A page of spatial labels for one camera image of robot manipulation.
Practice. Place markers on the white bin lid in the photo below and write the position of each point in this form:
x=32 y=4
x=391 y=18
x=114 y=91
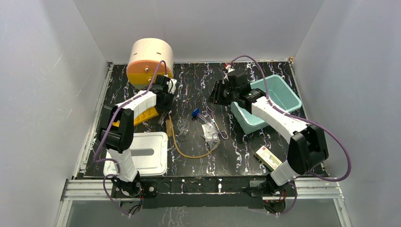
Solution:
x=147 y=154

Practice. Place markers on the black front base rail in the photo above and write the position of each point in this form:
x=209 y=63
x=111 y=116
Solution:
x=244 y=191

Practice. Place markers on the white red box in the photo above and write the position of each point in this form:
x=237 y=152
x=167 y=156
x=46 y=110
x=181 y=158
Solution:
x=268 y=158

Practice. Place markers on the tan rubber tube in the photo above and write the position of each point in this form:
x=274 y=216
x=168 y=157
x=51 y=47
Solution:
x=192 y=146

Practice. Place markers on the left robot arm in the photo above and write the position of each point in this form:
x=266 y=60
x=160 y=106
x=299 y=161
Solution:
x=116 y=130

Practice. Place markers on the yellow test tube rack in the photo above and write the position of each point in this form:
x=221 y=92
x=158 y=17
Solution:
x=144 y=115

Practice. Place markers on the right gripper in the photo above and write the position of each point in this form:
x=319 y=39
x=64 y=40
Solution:
x=215 y=97

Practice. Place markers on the brown test tube brush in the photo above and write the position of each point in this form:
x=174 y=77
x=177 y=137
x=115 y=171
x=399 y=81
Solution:
x=169 y=128

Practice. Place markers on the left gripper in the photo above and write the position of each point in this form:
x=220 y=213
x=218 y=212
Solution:
x=164 y=102

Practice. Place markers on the cream orange cylindrical container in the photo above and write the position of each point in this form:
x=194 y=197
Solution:
x=145 y=55

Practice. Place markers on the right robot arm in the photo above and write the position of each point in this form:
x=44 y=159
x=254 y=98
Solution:
x=307 y=146

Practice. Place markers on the glass test tube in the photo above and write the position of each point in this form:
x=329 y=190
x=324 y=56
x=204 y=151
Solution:
x=164 y=117

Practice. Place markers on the white paper packet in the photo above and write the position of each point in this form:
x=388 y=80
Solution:
x=208 y=130

